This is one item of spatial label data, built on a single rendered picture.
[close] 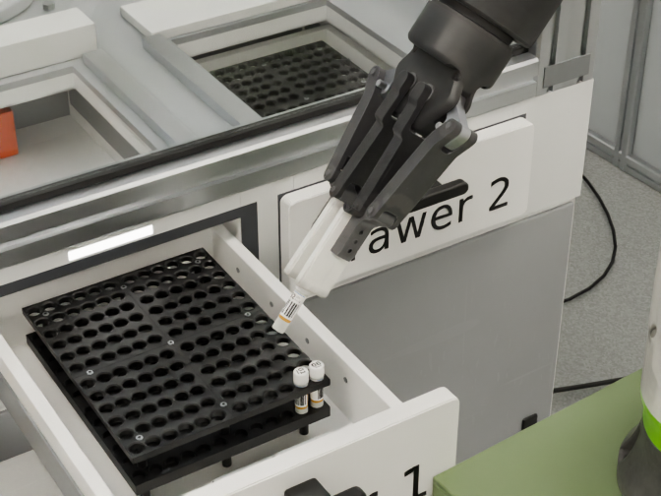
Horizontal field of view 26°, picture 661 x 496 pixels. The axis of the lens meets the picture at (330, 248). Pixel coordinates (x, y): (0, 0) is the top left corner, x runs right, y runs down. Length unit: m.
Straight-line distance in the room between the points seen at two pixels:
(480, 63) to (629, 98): 2.09
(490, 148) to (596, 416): 0.35
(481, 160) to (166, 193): 0.34
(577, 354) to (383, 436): 1.60
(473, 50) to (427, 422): 0.28
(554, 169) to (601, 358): 1.14
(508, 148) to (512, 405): 0.38
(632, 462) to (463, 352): 0.51
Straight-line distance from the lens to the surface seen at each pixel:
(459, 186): 1.39
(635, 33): 3.07
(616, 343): 2.70
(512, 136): 1.46
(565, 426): 1.20
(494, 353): 1.64
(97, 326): 1.23
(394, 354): 1.54
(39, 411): 1.17
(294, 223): 1.34
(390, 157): 1.06
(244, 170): 1.31
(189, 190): 1.28
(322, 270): 1.09
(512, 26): 1.05
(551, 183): 1.55
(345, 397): 1.21
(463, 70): 1.05
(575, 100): 1.52
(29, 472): 1.31
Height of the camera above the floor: 1.65
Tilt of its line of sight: 35 degrees down
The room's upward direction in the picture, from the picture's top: straight up
